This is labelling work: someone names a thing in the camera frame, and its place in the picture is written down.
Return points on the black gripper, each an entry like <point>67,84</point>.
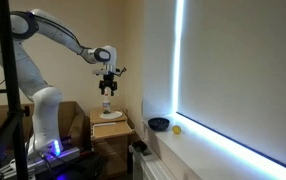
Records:
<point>108,83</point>

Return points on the dark blue ceramic bowl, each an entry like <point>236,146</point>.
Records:
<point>158,124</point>

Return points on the robot base platform with lights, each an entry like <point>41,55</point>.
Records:
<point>54,159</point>

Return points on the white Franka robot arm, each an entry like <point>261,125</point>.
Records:
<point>43,110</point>

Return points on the wooden pull-out nightstand shelf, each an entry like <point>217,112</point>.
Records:
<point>111,130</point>

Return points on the wooden nightstand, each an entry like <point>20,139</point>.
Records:
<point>111,153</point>

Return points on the white window sill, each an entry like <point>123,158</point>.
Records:
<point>203,150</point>

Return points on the small white bottle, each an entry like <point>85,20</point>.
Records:
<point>107,105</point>

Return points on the white round plate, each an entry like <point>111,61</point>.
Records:
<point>111,115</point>

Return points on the black and grey sock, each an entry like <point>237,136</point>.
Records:
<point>139,146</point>

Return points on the yellow lemon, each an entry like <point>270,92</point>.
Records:
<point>176,129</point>

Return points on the white perforated heater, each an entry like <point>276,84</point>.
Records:
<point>148,168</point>

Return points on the black metal stand pole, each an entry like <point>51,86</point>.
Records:
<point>11,83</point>

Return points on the grey roller blind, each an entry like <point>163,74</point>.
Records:
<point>243,73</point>

